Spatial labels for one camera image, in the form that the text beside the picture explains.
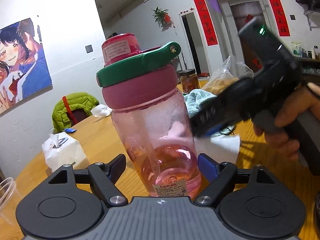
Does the blue small lighter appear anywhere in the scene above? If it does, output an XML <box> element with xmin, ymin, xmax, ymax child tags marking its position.
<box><xmin>64</xmin><ymin>128</ymin><xmax>76</xmax><ymax>133</ymax></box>

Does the grey wall switch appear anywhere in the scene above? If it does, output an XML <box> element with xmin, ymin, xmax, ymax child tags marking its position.
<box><xmin>85</xmin><ymin>44</ymin><xmax>93</xmax><ymax>53</ymax></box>

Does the clear plastic cup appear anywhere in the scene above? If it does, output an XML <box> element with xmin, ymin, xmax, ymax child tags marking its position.
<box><xmin>0</xmin><ymin>177</ymin><xmax>22</xmax><ymax>225</ymax></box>

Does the hanging green plant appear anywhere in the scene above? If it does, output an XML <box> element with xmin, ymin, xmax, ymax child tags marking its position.
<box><xmin>152</xmin><ymin>7</ymin><xmax>174</xmax><ymax>29</ymax></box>

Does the white tissue pack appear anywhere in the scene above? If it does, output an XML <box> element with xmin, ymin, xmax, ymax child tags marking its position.
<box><xmin>42</xmin><ymin>132</ymin><xmax>89</xmax><ymax>172</ymax></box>

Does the crumpled white tissue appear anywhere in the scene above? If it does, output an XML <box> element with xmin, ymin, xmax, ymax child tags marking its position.
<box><xmin>91</xmin><ymin>104</ymin><xmax>112</xmax><ymax>118</ymax></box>

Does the person right hand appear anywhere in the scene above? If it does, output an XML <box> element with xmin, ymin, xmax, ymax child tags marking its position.
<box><xmin>253</xmin><ymin>82</ymin><xmax>319</xmax><ymax>160</ymax></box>

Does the anime couple wall poster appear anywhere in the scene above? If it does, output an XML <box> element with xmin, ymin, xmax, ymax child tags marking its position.
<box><xmin>1</xmin><ymin>18</ymin><xmax>52</xmax><ymax>113</ymax></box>

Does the glass jar with preserves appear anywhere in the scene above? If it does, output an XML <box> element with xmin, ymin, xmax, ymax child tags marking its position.
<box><xmin>178</xmin><ymin>69</ymin><xmax>200</xmax><ymax>93</ymax></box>

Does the white paper towel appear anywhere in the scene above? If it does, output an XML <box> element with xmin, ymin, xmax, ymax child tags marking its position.
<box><xmin>194</xmin><ymin>135</ymin><xmax>240</xmax><ymax>164</ymax></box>

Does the green puffer jacket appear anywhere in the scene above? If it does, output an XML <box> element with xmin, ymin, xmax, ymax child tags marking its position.
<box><xmin>52</xmin><ymin>92</ymin><xmax>99</xmax><ymax>133</ymax></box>

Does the clear plastic bag of food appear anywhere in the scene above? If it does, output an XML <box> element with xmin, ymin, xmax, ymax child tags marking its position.
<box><xmin>202</xmin><ymin>55</ymin><xmax>254</xmax><ymax>95</ymax></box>

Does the black bag on shelf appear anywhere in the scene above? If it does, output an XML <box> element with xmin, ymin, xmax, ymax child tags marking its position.
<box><xmin>293</xmin><ymin>0</ymin><xmax>320</xmax><ymax>13</ymax></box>

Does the pink water bottle green lid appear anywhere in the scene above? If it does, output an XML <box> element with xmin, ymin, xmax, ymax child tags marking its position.
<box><xmin>97</xmin><ymin>33</ymin><xmax>201</xmax><ymax>198</ymax></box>

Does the teal towel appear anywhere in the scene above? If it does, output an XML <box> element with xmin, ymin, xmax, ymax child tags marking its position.
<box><xmin>183</xmin><ymin>89</ymin><xmax>216</xmax><ymax>118</ymax></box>

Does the red couplet banner left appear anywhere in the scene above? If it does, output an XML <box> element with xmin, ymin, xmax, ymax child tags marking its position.
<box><xmin>194</xmin><ymin>0</ymin><xmax>218</xmax><ymax>46</ymax></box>

